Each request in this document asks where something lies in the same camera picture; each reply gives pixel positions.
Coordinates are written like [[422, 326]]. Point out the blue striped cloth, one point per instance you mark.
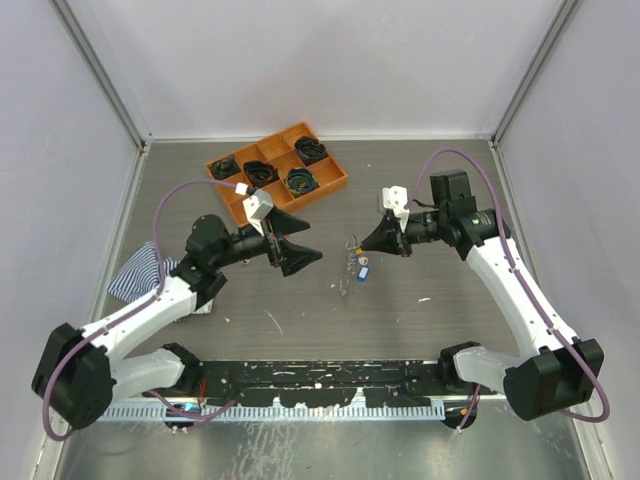
[[139, 278]]

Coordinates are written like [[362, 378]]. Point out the aluminium corner post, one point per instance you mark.
[[550, 40]]

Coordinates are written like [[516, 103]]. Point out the slotted cable duct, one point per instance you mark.
[[148, 410]]

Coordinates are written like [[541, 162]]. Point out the dark rolled tie far left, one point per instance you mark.
[[224, 168]]

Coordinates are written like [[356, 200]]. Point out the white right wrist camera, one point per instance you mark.
[[396, 200]]

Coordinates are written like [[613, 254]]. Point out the left aluminium frame post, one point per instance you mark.
[[95, 64]]

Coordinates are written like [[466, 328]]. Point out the orange compartment tray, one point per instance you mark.
[[293, 165]]

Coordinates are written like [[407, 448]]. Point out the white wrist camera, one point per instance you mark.
[[396, 200], [256, 207]]

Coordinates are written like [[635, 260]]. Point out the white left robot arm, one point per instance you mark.
[[83, 371]]

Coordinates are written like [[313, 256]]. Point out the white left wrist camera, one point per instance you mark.
[[256, 207]]

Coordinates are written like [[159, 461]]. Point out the black mounting base plate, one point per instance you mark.
[[314, 384]]

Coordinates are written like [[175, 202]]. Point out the blue yellow rolled tie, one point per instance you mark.
[[300, 181]]

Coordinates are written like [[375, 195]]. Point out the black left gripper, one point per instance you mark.
[[290, 257]]

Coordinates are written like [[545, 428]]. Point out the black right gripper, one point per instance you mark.
[[389, 237]]

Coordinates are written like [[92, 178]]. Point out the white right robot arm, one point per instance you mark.
[[554, 369]]

